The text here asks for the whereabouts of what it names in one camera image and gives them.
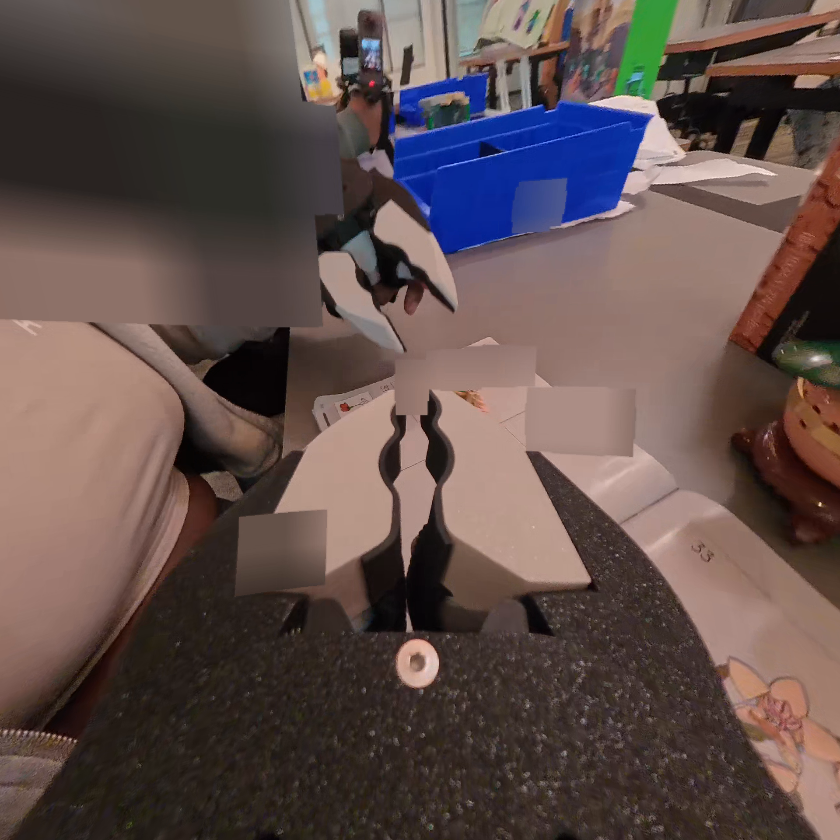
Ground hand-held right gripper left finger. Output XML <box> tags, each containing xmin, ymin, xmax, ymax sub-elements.
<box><xmin>271</xmin><ymin>396</ymin><xmax>406</xmax><ymax>606</ymax></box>

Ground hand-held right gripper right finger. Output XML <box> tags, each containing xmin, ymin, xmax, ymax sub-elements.
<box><xmin>420</xmin><ymin>387</ymin><xmax>593</xmax><ymax>626</ymax></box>

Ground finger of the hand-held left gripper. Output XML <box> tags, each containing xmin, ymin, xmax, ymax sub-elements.
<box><xmin>319</xmin><ymin>251</ymin><xmax>408</xmax><ymax>354</ymax></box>
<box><xmin>373</xmin><ymin>199</ymin><xmax>459</xmax><ymax>314</ymax></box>

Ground person's left forearm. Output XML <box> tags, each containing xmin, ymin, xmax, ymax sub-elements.
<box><xmin>336</xmin><ymin>108</ymin><xmax>431</xmax><ymax>227</ymax></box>

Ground grey desk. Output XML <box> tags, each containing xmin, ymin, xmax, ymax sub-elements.
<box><xmin>285</xmin><ymin>150</ymin><xmax>840</xmax><ymax>592</ymax></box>

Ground person's left hand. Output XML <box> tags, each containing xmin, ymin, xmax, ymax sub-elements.
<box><xmin>369</xmin><ymin>281</ymin><xmax>428</xmax><ymax>316</ymax></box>

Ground large blue plastic bin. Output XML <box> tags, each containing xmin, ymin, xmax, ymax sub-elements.
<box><xmin>392</xmin><ymin>100</ymin><xmax>655</xmax><ymax>256</ymax></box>

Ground green jar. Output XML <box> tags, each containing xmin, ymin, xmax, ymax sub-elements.
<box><xmin>425</xmin><ymin>92</ymin><xmax>471</xmax><ymax>130</ymax></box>

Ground small blue plastic bin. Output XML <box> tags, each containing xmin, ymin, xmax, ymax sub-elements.
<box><xmin>397</xmin><ymin>71</ymin><xmax>491</xmax><ymax>127</ymax></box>

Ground yellow bottle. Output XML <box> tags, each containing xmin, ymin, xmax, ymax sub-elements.
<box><xmin>302</xmin><ymin>49</ymin><xmax>330</xmax><ymax>103</ymax></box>

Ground building instruction booklet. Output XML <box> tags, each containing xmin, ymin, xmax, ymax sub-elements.
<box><xmin>312</xmin><ymin>337</ymin><xmax>840</xmax><ymax>840</ymax></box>

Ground colourful printed box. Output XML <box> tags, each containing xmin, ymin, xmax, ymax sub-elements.
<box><xmin>562</xmin><ymin>0</ymin><xmax>632</xmax><ymax>107</ymax></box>

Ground white crumpled paper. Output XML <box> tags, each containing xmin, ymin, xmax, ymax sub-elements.
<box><xmin>587</xmin><ymin>94</ymin><xmax>778</xmax><ymax>217</ymax></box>

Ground white t-shirt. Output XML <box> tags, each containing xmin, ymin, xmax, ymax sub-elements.
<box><xmin>0</xmin><ymin>320</ymin><xmax>193</xmax><ymax>731</ymax></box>

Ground green panel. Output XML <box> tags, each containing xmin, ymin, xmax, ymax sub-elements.
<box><xmin>616</xmin><ymin>0</ymin><xmax>679</xmax><ymax>101</ymax></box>

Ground brown green toy figure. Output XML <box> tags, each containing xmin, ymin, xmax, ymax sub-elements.
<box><xmin>730</xmin><ymin>340</ymin><xmax>840</xmax><ymax>547</ymax></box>

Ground brick printed box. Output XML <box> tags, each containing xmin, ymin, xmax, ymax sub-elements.
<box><xmin>727</xmin><ymin>139</ymin><xmax>840</xmax><ymax>370</ymax></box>

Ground wooden top table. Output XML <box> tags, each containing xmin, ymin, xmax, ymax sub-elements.
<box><xmin>661</xmin><ymin>9</ymin><xmax>840</xmax><ymax>161</ymax></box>

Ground camera on tripod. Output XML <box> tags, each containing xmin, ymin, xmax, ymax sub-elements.
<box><xmin>337</xmin><ymin>9</ymin><xmax>399</xmax><ymax>107</ymax></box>

